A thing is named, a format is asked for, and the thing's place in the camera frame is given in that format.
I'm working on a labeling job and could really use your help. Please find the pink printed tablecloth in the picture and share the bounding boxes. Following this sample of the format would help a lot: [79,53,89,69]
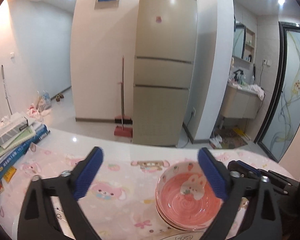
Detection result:
[0,144,300,240]

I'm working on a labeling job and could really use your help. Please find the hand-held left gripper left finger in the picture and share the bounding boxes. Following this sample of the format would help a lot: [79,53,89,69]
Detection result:
[17,146,105,240]

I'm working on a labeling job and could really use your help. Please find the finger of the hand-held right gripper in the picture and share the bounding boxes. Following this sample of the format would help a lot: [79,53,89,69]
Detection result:
[227,160,300,196]

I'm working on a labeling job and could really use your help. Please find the mop pole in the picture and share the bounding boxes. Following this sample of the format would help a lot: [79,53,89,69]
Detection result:
[1,65,13,116]

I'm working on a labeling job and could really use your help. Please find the mirror cabinet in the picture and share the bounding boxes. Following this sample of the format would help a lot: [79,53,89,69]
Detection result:
[233,21,256,62]

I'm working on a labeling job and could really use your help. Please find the patterned floor mat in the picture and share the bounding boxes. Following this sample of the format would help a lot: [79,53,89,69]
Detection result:
[210,127,248,151]

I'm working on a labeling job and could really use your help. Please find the pink strawberry bowl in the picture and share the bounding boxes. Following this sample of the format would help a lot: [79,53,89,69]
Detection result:
[155,161,226,228]
[155,200,215,231]

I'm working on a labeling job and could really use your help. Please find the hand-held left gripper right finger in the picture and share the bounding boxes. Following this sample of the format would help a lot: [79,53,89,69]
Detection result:
[197,147,283,240]

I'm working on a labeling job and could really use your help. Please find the beige sink cabinet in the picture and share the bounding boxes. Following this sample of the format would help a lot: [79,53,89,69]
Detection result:
[219,83,263,120]

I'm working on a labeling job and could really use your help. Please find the white cloth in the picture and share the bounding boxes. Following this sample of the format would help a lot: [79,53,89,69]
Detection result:
[244,84,266,101]

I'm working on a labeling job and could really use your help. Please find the beige refrigerator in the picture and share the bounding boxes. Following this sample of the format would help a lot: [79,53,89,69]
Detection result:
[132,0,198,148]

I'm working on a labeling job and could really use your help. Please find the white cartoon plate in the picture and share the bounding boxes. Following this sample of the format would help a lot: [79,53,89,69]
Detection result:
[12,197,74,240]
[160,229,208,240]

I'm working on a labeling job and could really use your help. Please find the stack of books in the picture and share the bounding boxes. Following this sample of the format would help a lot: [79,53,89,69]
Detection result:
[0,124,51,181]

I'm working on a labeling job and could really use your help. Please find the tissue box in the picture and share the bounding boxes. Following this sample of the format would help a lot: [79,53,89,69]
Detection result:
[0,112,30,143]

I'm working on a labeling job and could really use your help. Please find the black faucet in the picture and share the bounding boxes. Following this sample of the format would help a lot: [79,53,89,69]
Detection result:
[233,68,244,83]

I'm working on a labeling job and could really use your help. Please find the broom with dustpan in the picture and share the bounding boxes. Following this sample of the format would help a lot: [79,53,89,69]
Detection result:
[114,55,133,138]

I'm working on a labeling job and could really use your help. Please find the plastic bag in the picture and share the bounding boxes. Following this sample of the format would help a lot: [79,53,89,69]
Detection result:
[27,90,52,117]

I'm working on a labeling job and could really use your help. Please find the frosted glass door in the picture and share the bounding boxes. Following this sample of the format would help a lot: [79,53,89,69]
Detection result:
[254,21,300,163]

